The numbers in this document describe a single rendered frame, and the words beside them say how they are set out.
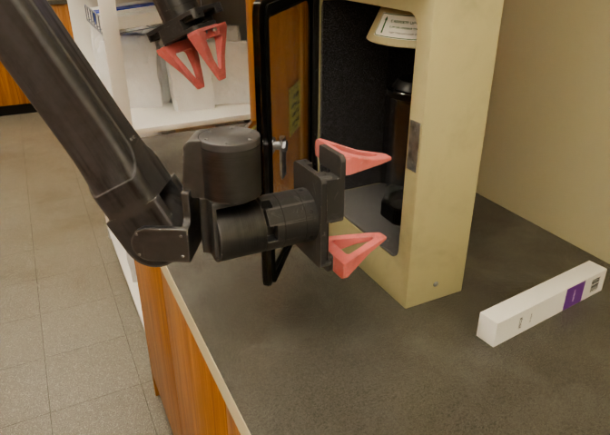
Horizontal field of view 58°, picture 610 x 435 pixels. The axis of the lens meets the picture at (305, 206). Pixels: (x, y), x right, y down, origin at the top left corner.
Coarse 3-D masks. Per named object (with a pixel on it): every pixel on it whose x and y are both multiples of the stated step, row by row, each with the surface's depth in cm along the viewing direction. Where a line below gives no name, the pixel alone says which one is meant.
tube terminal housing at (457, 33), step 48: (384, 0) 75; (432, 0) 66; (480, 0) 69; (432, 48) 68; (480, 48) 72; (432, 96) 71; (480, 96) 75; (432, 144) 74; (480, 144) 79; (432, 192) 78; (432, 240) 82; (384, 288) 90; (432, 288) 86
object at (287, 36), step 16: (256, 0) 65; (256, 16) 64; (272, 16) 70; (288, 16) 77; (304, 16) 87; (256, 32) 65; (272, 32) 70; (288, 32) 78; (304, 32) 88; (256, 48) 66; (272, 48) 71; (288, 48) 79; (304, 48) 89; (256, 64) 67; (272, 64) 72; (288, 64) 80; (304, 64) 90; (256, 80) 67; (272, 80) 73; (288, 80) 81; (304, 80) 92; (256, 96) 68; (272, 96) 73; (288, 96) 82; (304, 96) 93; (256, 112) 69; (272, 112) 74; (288, 112) 83; (304, 112) 94; (272, 128) 75; (288, 128) 83; (304, 128) 95; (304, 144) 96; (272, 160) 76; (288, 160) 85; (288, 176) 86
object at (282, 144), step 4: (280, 136) 75; (284, 136) 75; (272, 140) 75; (280, 140) 74; (284, 140) 75; (272, 144) 75; (276, 144) 75; (280, 144) 74; (284, 144) 74; (288, 144) 76; (272, 148) 75; (276, 148) 75; (280, 148) 75; (284, 148) 75; (272, 152) 75; (280, 152) 75; (284, 152) 75; (280, 156) 75; (284, 156) 76; (280, 160) 76; (284, 160) 76; (280, 164) 76; (284, 164) 77; (280, 168) 76; (284, 168) 77; (280, 172) 77; (284, 172) 77; (280, 176) 77; (284, 176) 77
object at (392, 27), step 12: (384, 12) 80; (396, 12) 78; (408, 12) 77; (372, 24) 84; (384, 24) 80; (396, 24) 78; (408, 24) 77; (372, 36) 82; (384, 36) 79; (396, 36) 78; (408, 36) 77
